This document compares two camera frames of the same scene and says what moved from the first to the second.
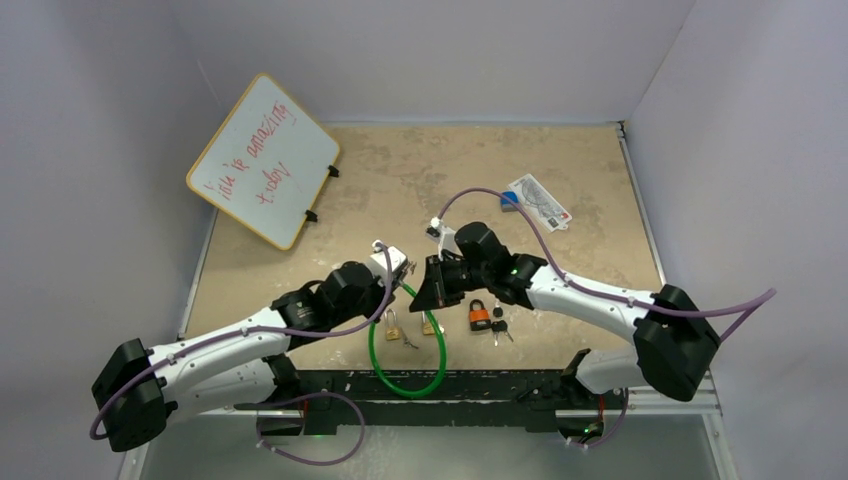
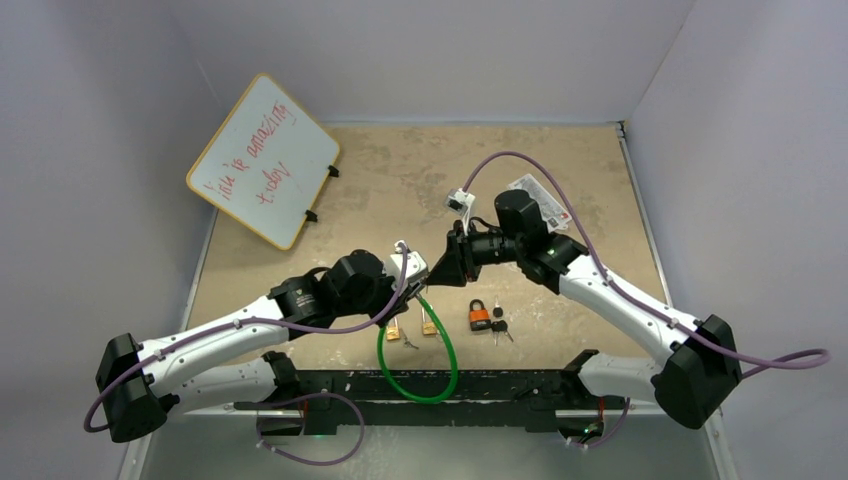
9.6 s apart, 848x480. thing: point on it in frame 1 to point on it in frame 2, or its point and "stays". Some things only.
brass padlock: (392, 333) stays
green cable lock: (443, 364) to (390, 379)
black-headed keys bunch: (499, 325) stays
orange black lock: (480, 317) stays
